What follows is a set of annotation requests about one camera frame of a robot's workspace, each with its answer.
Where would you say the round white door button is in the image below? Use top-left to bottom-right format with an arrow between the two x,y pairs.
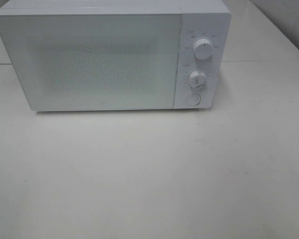
186,94 -> 201,106

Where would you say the white timer knob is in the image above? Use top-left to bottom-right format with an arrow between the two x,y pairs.
188,71 -> 207,89

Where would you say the white microwave door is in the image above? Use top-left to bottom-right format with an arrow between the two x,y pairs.
0,14 -> 181,111

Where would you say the upper white power knob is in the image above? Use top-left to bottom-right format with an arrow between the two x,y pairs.
192,37 -> 214,60

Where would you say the white microwave oven body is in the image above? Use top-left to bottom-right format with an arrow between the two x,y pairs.
0,0 -> 232,111

